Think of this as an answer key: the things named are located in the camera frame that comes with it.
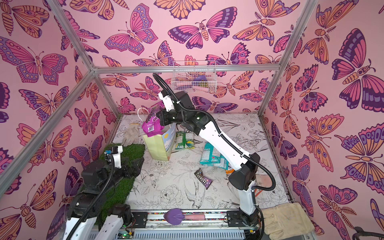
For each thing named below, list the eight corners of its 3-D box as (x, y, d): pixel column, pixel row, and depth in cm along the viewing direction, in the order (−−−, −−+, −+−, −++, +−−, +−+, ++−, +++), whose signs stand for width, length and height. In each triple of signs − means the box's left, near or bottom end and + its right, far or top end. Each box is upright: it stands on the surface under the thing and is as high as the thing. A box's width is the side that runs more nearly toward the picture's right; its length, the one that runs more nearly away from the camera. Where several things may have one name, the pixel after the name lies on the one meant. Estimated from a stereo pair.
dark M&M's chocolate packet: (206, 189, 85) (206, 187, 82) (193, 175, 91) (193, 172, 88) (212, 183, 87) (213, 181, 84) (200, 170, 93) (200, 167, 90)
